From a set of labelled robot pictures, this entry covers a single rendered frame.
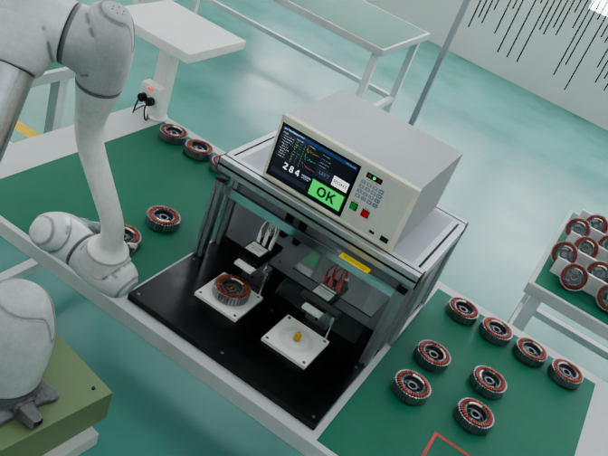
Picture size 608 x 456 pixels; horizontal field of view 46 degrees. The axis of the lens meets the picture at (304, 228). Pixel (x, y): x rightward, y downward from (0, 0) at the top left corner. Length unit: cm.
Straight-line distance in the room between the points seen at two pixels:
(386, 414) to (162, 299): 70
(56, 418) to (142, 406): 120
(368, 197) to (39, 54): 91
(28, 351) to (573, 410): 167
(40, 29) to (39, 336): 60
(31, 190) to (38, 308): 101
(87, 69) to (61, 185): 98
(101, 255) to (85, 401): 35
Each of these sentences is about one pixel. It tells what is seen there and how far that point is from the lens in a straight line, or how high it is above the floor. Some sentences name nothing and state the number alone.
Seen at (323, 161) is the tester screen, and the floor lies 125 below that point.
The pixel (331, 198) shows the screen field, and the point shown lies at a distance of 200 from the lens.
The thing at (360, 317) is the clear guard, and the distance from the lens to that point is 181.
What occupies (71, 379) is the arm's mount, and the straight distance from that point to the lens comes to 173.
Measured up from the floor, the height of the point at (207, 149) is 78.
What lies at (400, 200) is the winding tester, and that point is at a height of 127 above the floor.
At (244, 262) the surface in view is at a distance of 212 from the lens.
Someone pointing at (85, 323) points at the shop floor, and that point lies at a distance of 309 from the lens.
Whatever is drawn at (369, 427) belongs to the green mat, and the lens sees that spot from 200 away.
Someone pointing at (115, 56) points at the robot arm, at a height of 152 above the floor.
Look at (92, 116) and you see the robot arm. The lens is 164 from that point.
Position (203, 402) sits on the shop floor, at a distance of 290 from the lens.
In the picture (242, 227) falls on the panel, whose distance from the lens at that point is 235.
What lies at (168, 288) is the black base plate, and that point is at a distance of 213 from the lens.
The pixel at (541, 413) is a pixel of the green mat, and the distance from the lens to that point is 239.
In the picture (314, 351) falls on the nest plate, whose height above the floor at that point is 78.
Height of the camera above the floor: 212
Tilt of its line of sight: 32 degrees down
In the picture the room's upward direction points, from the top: 22 degrees clockwise
